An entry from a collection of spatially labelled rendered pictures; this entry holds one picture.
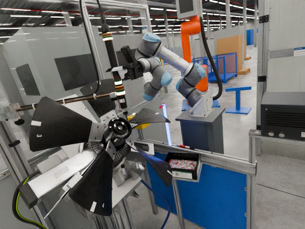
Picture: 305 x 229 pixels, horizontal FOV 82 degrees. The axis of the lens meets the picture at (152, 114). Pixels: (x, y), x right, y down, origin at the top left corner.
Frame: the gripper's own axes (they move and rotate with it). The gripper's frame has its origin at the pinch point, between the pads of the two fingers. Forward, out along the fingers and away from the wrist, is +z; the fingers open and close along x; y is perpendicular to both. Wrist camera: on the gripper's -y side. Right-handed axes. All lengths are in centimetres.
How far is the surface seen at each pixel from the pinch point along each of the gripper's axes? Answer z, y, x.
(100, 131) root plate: 12.3, 27.0, 2.0
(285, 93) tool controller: -43, 24, -64
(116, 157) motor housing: 8.7, 43.5, 1.0
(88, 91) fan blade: 1.6, 9.8, 22.5
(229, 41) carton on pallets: -775, -5, 183
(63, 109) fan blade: 23.3, 12.5, 7.3
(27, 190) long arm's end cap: 46, 37, 7
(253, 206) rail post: -40, 93, -52
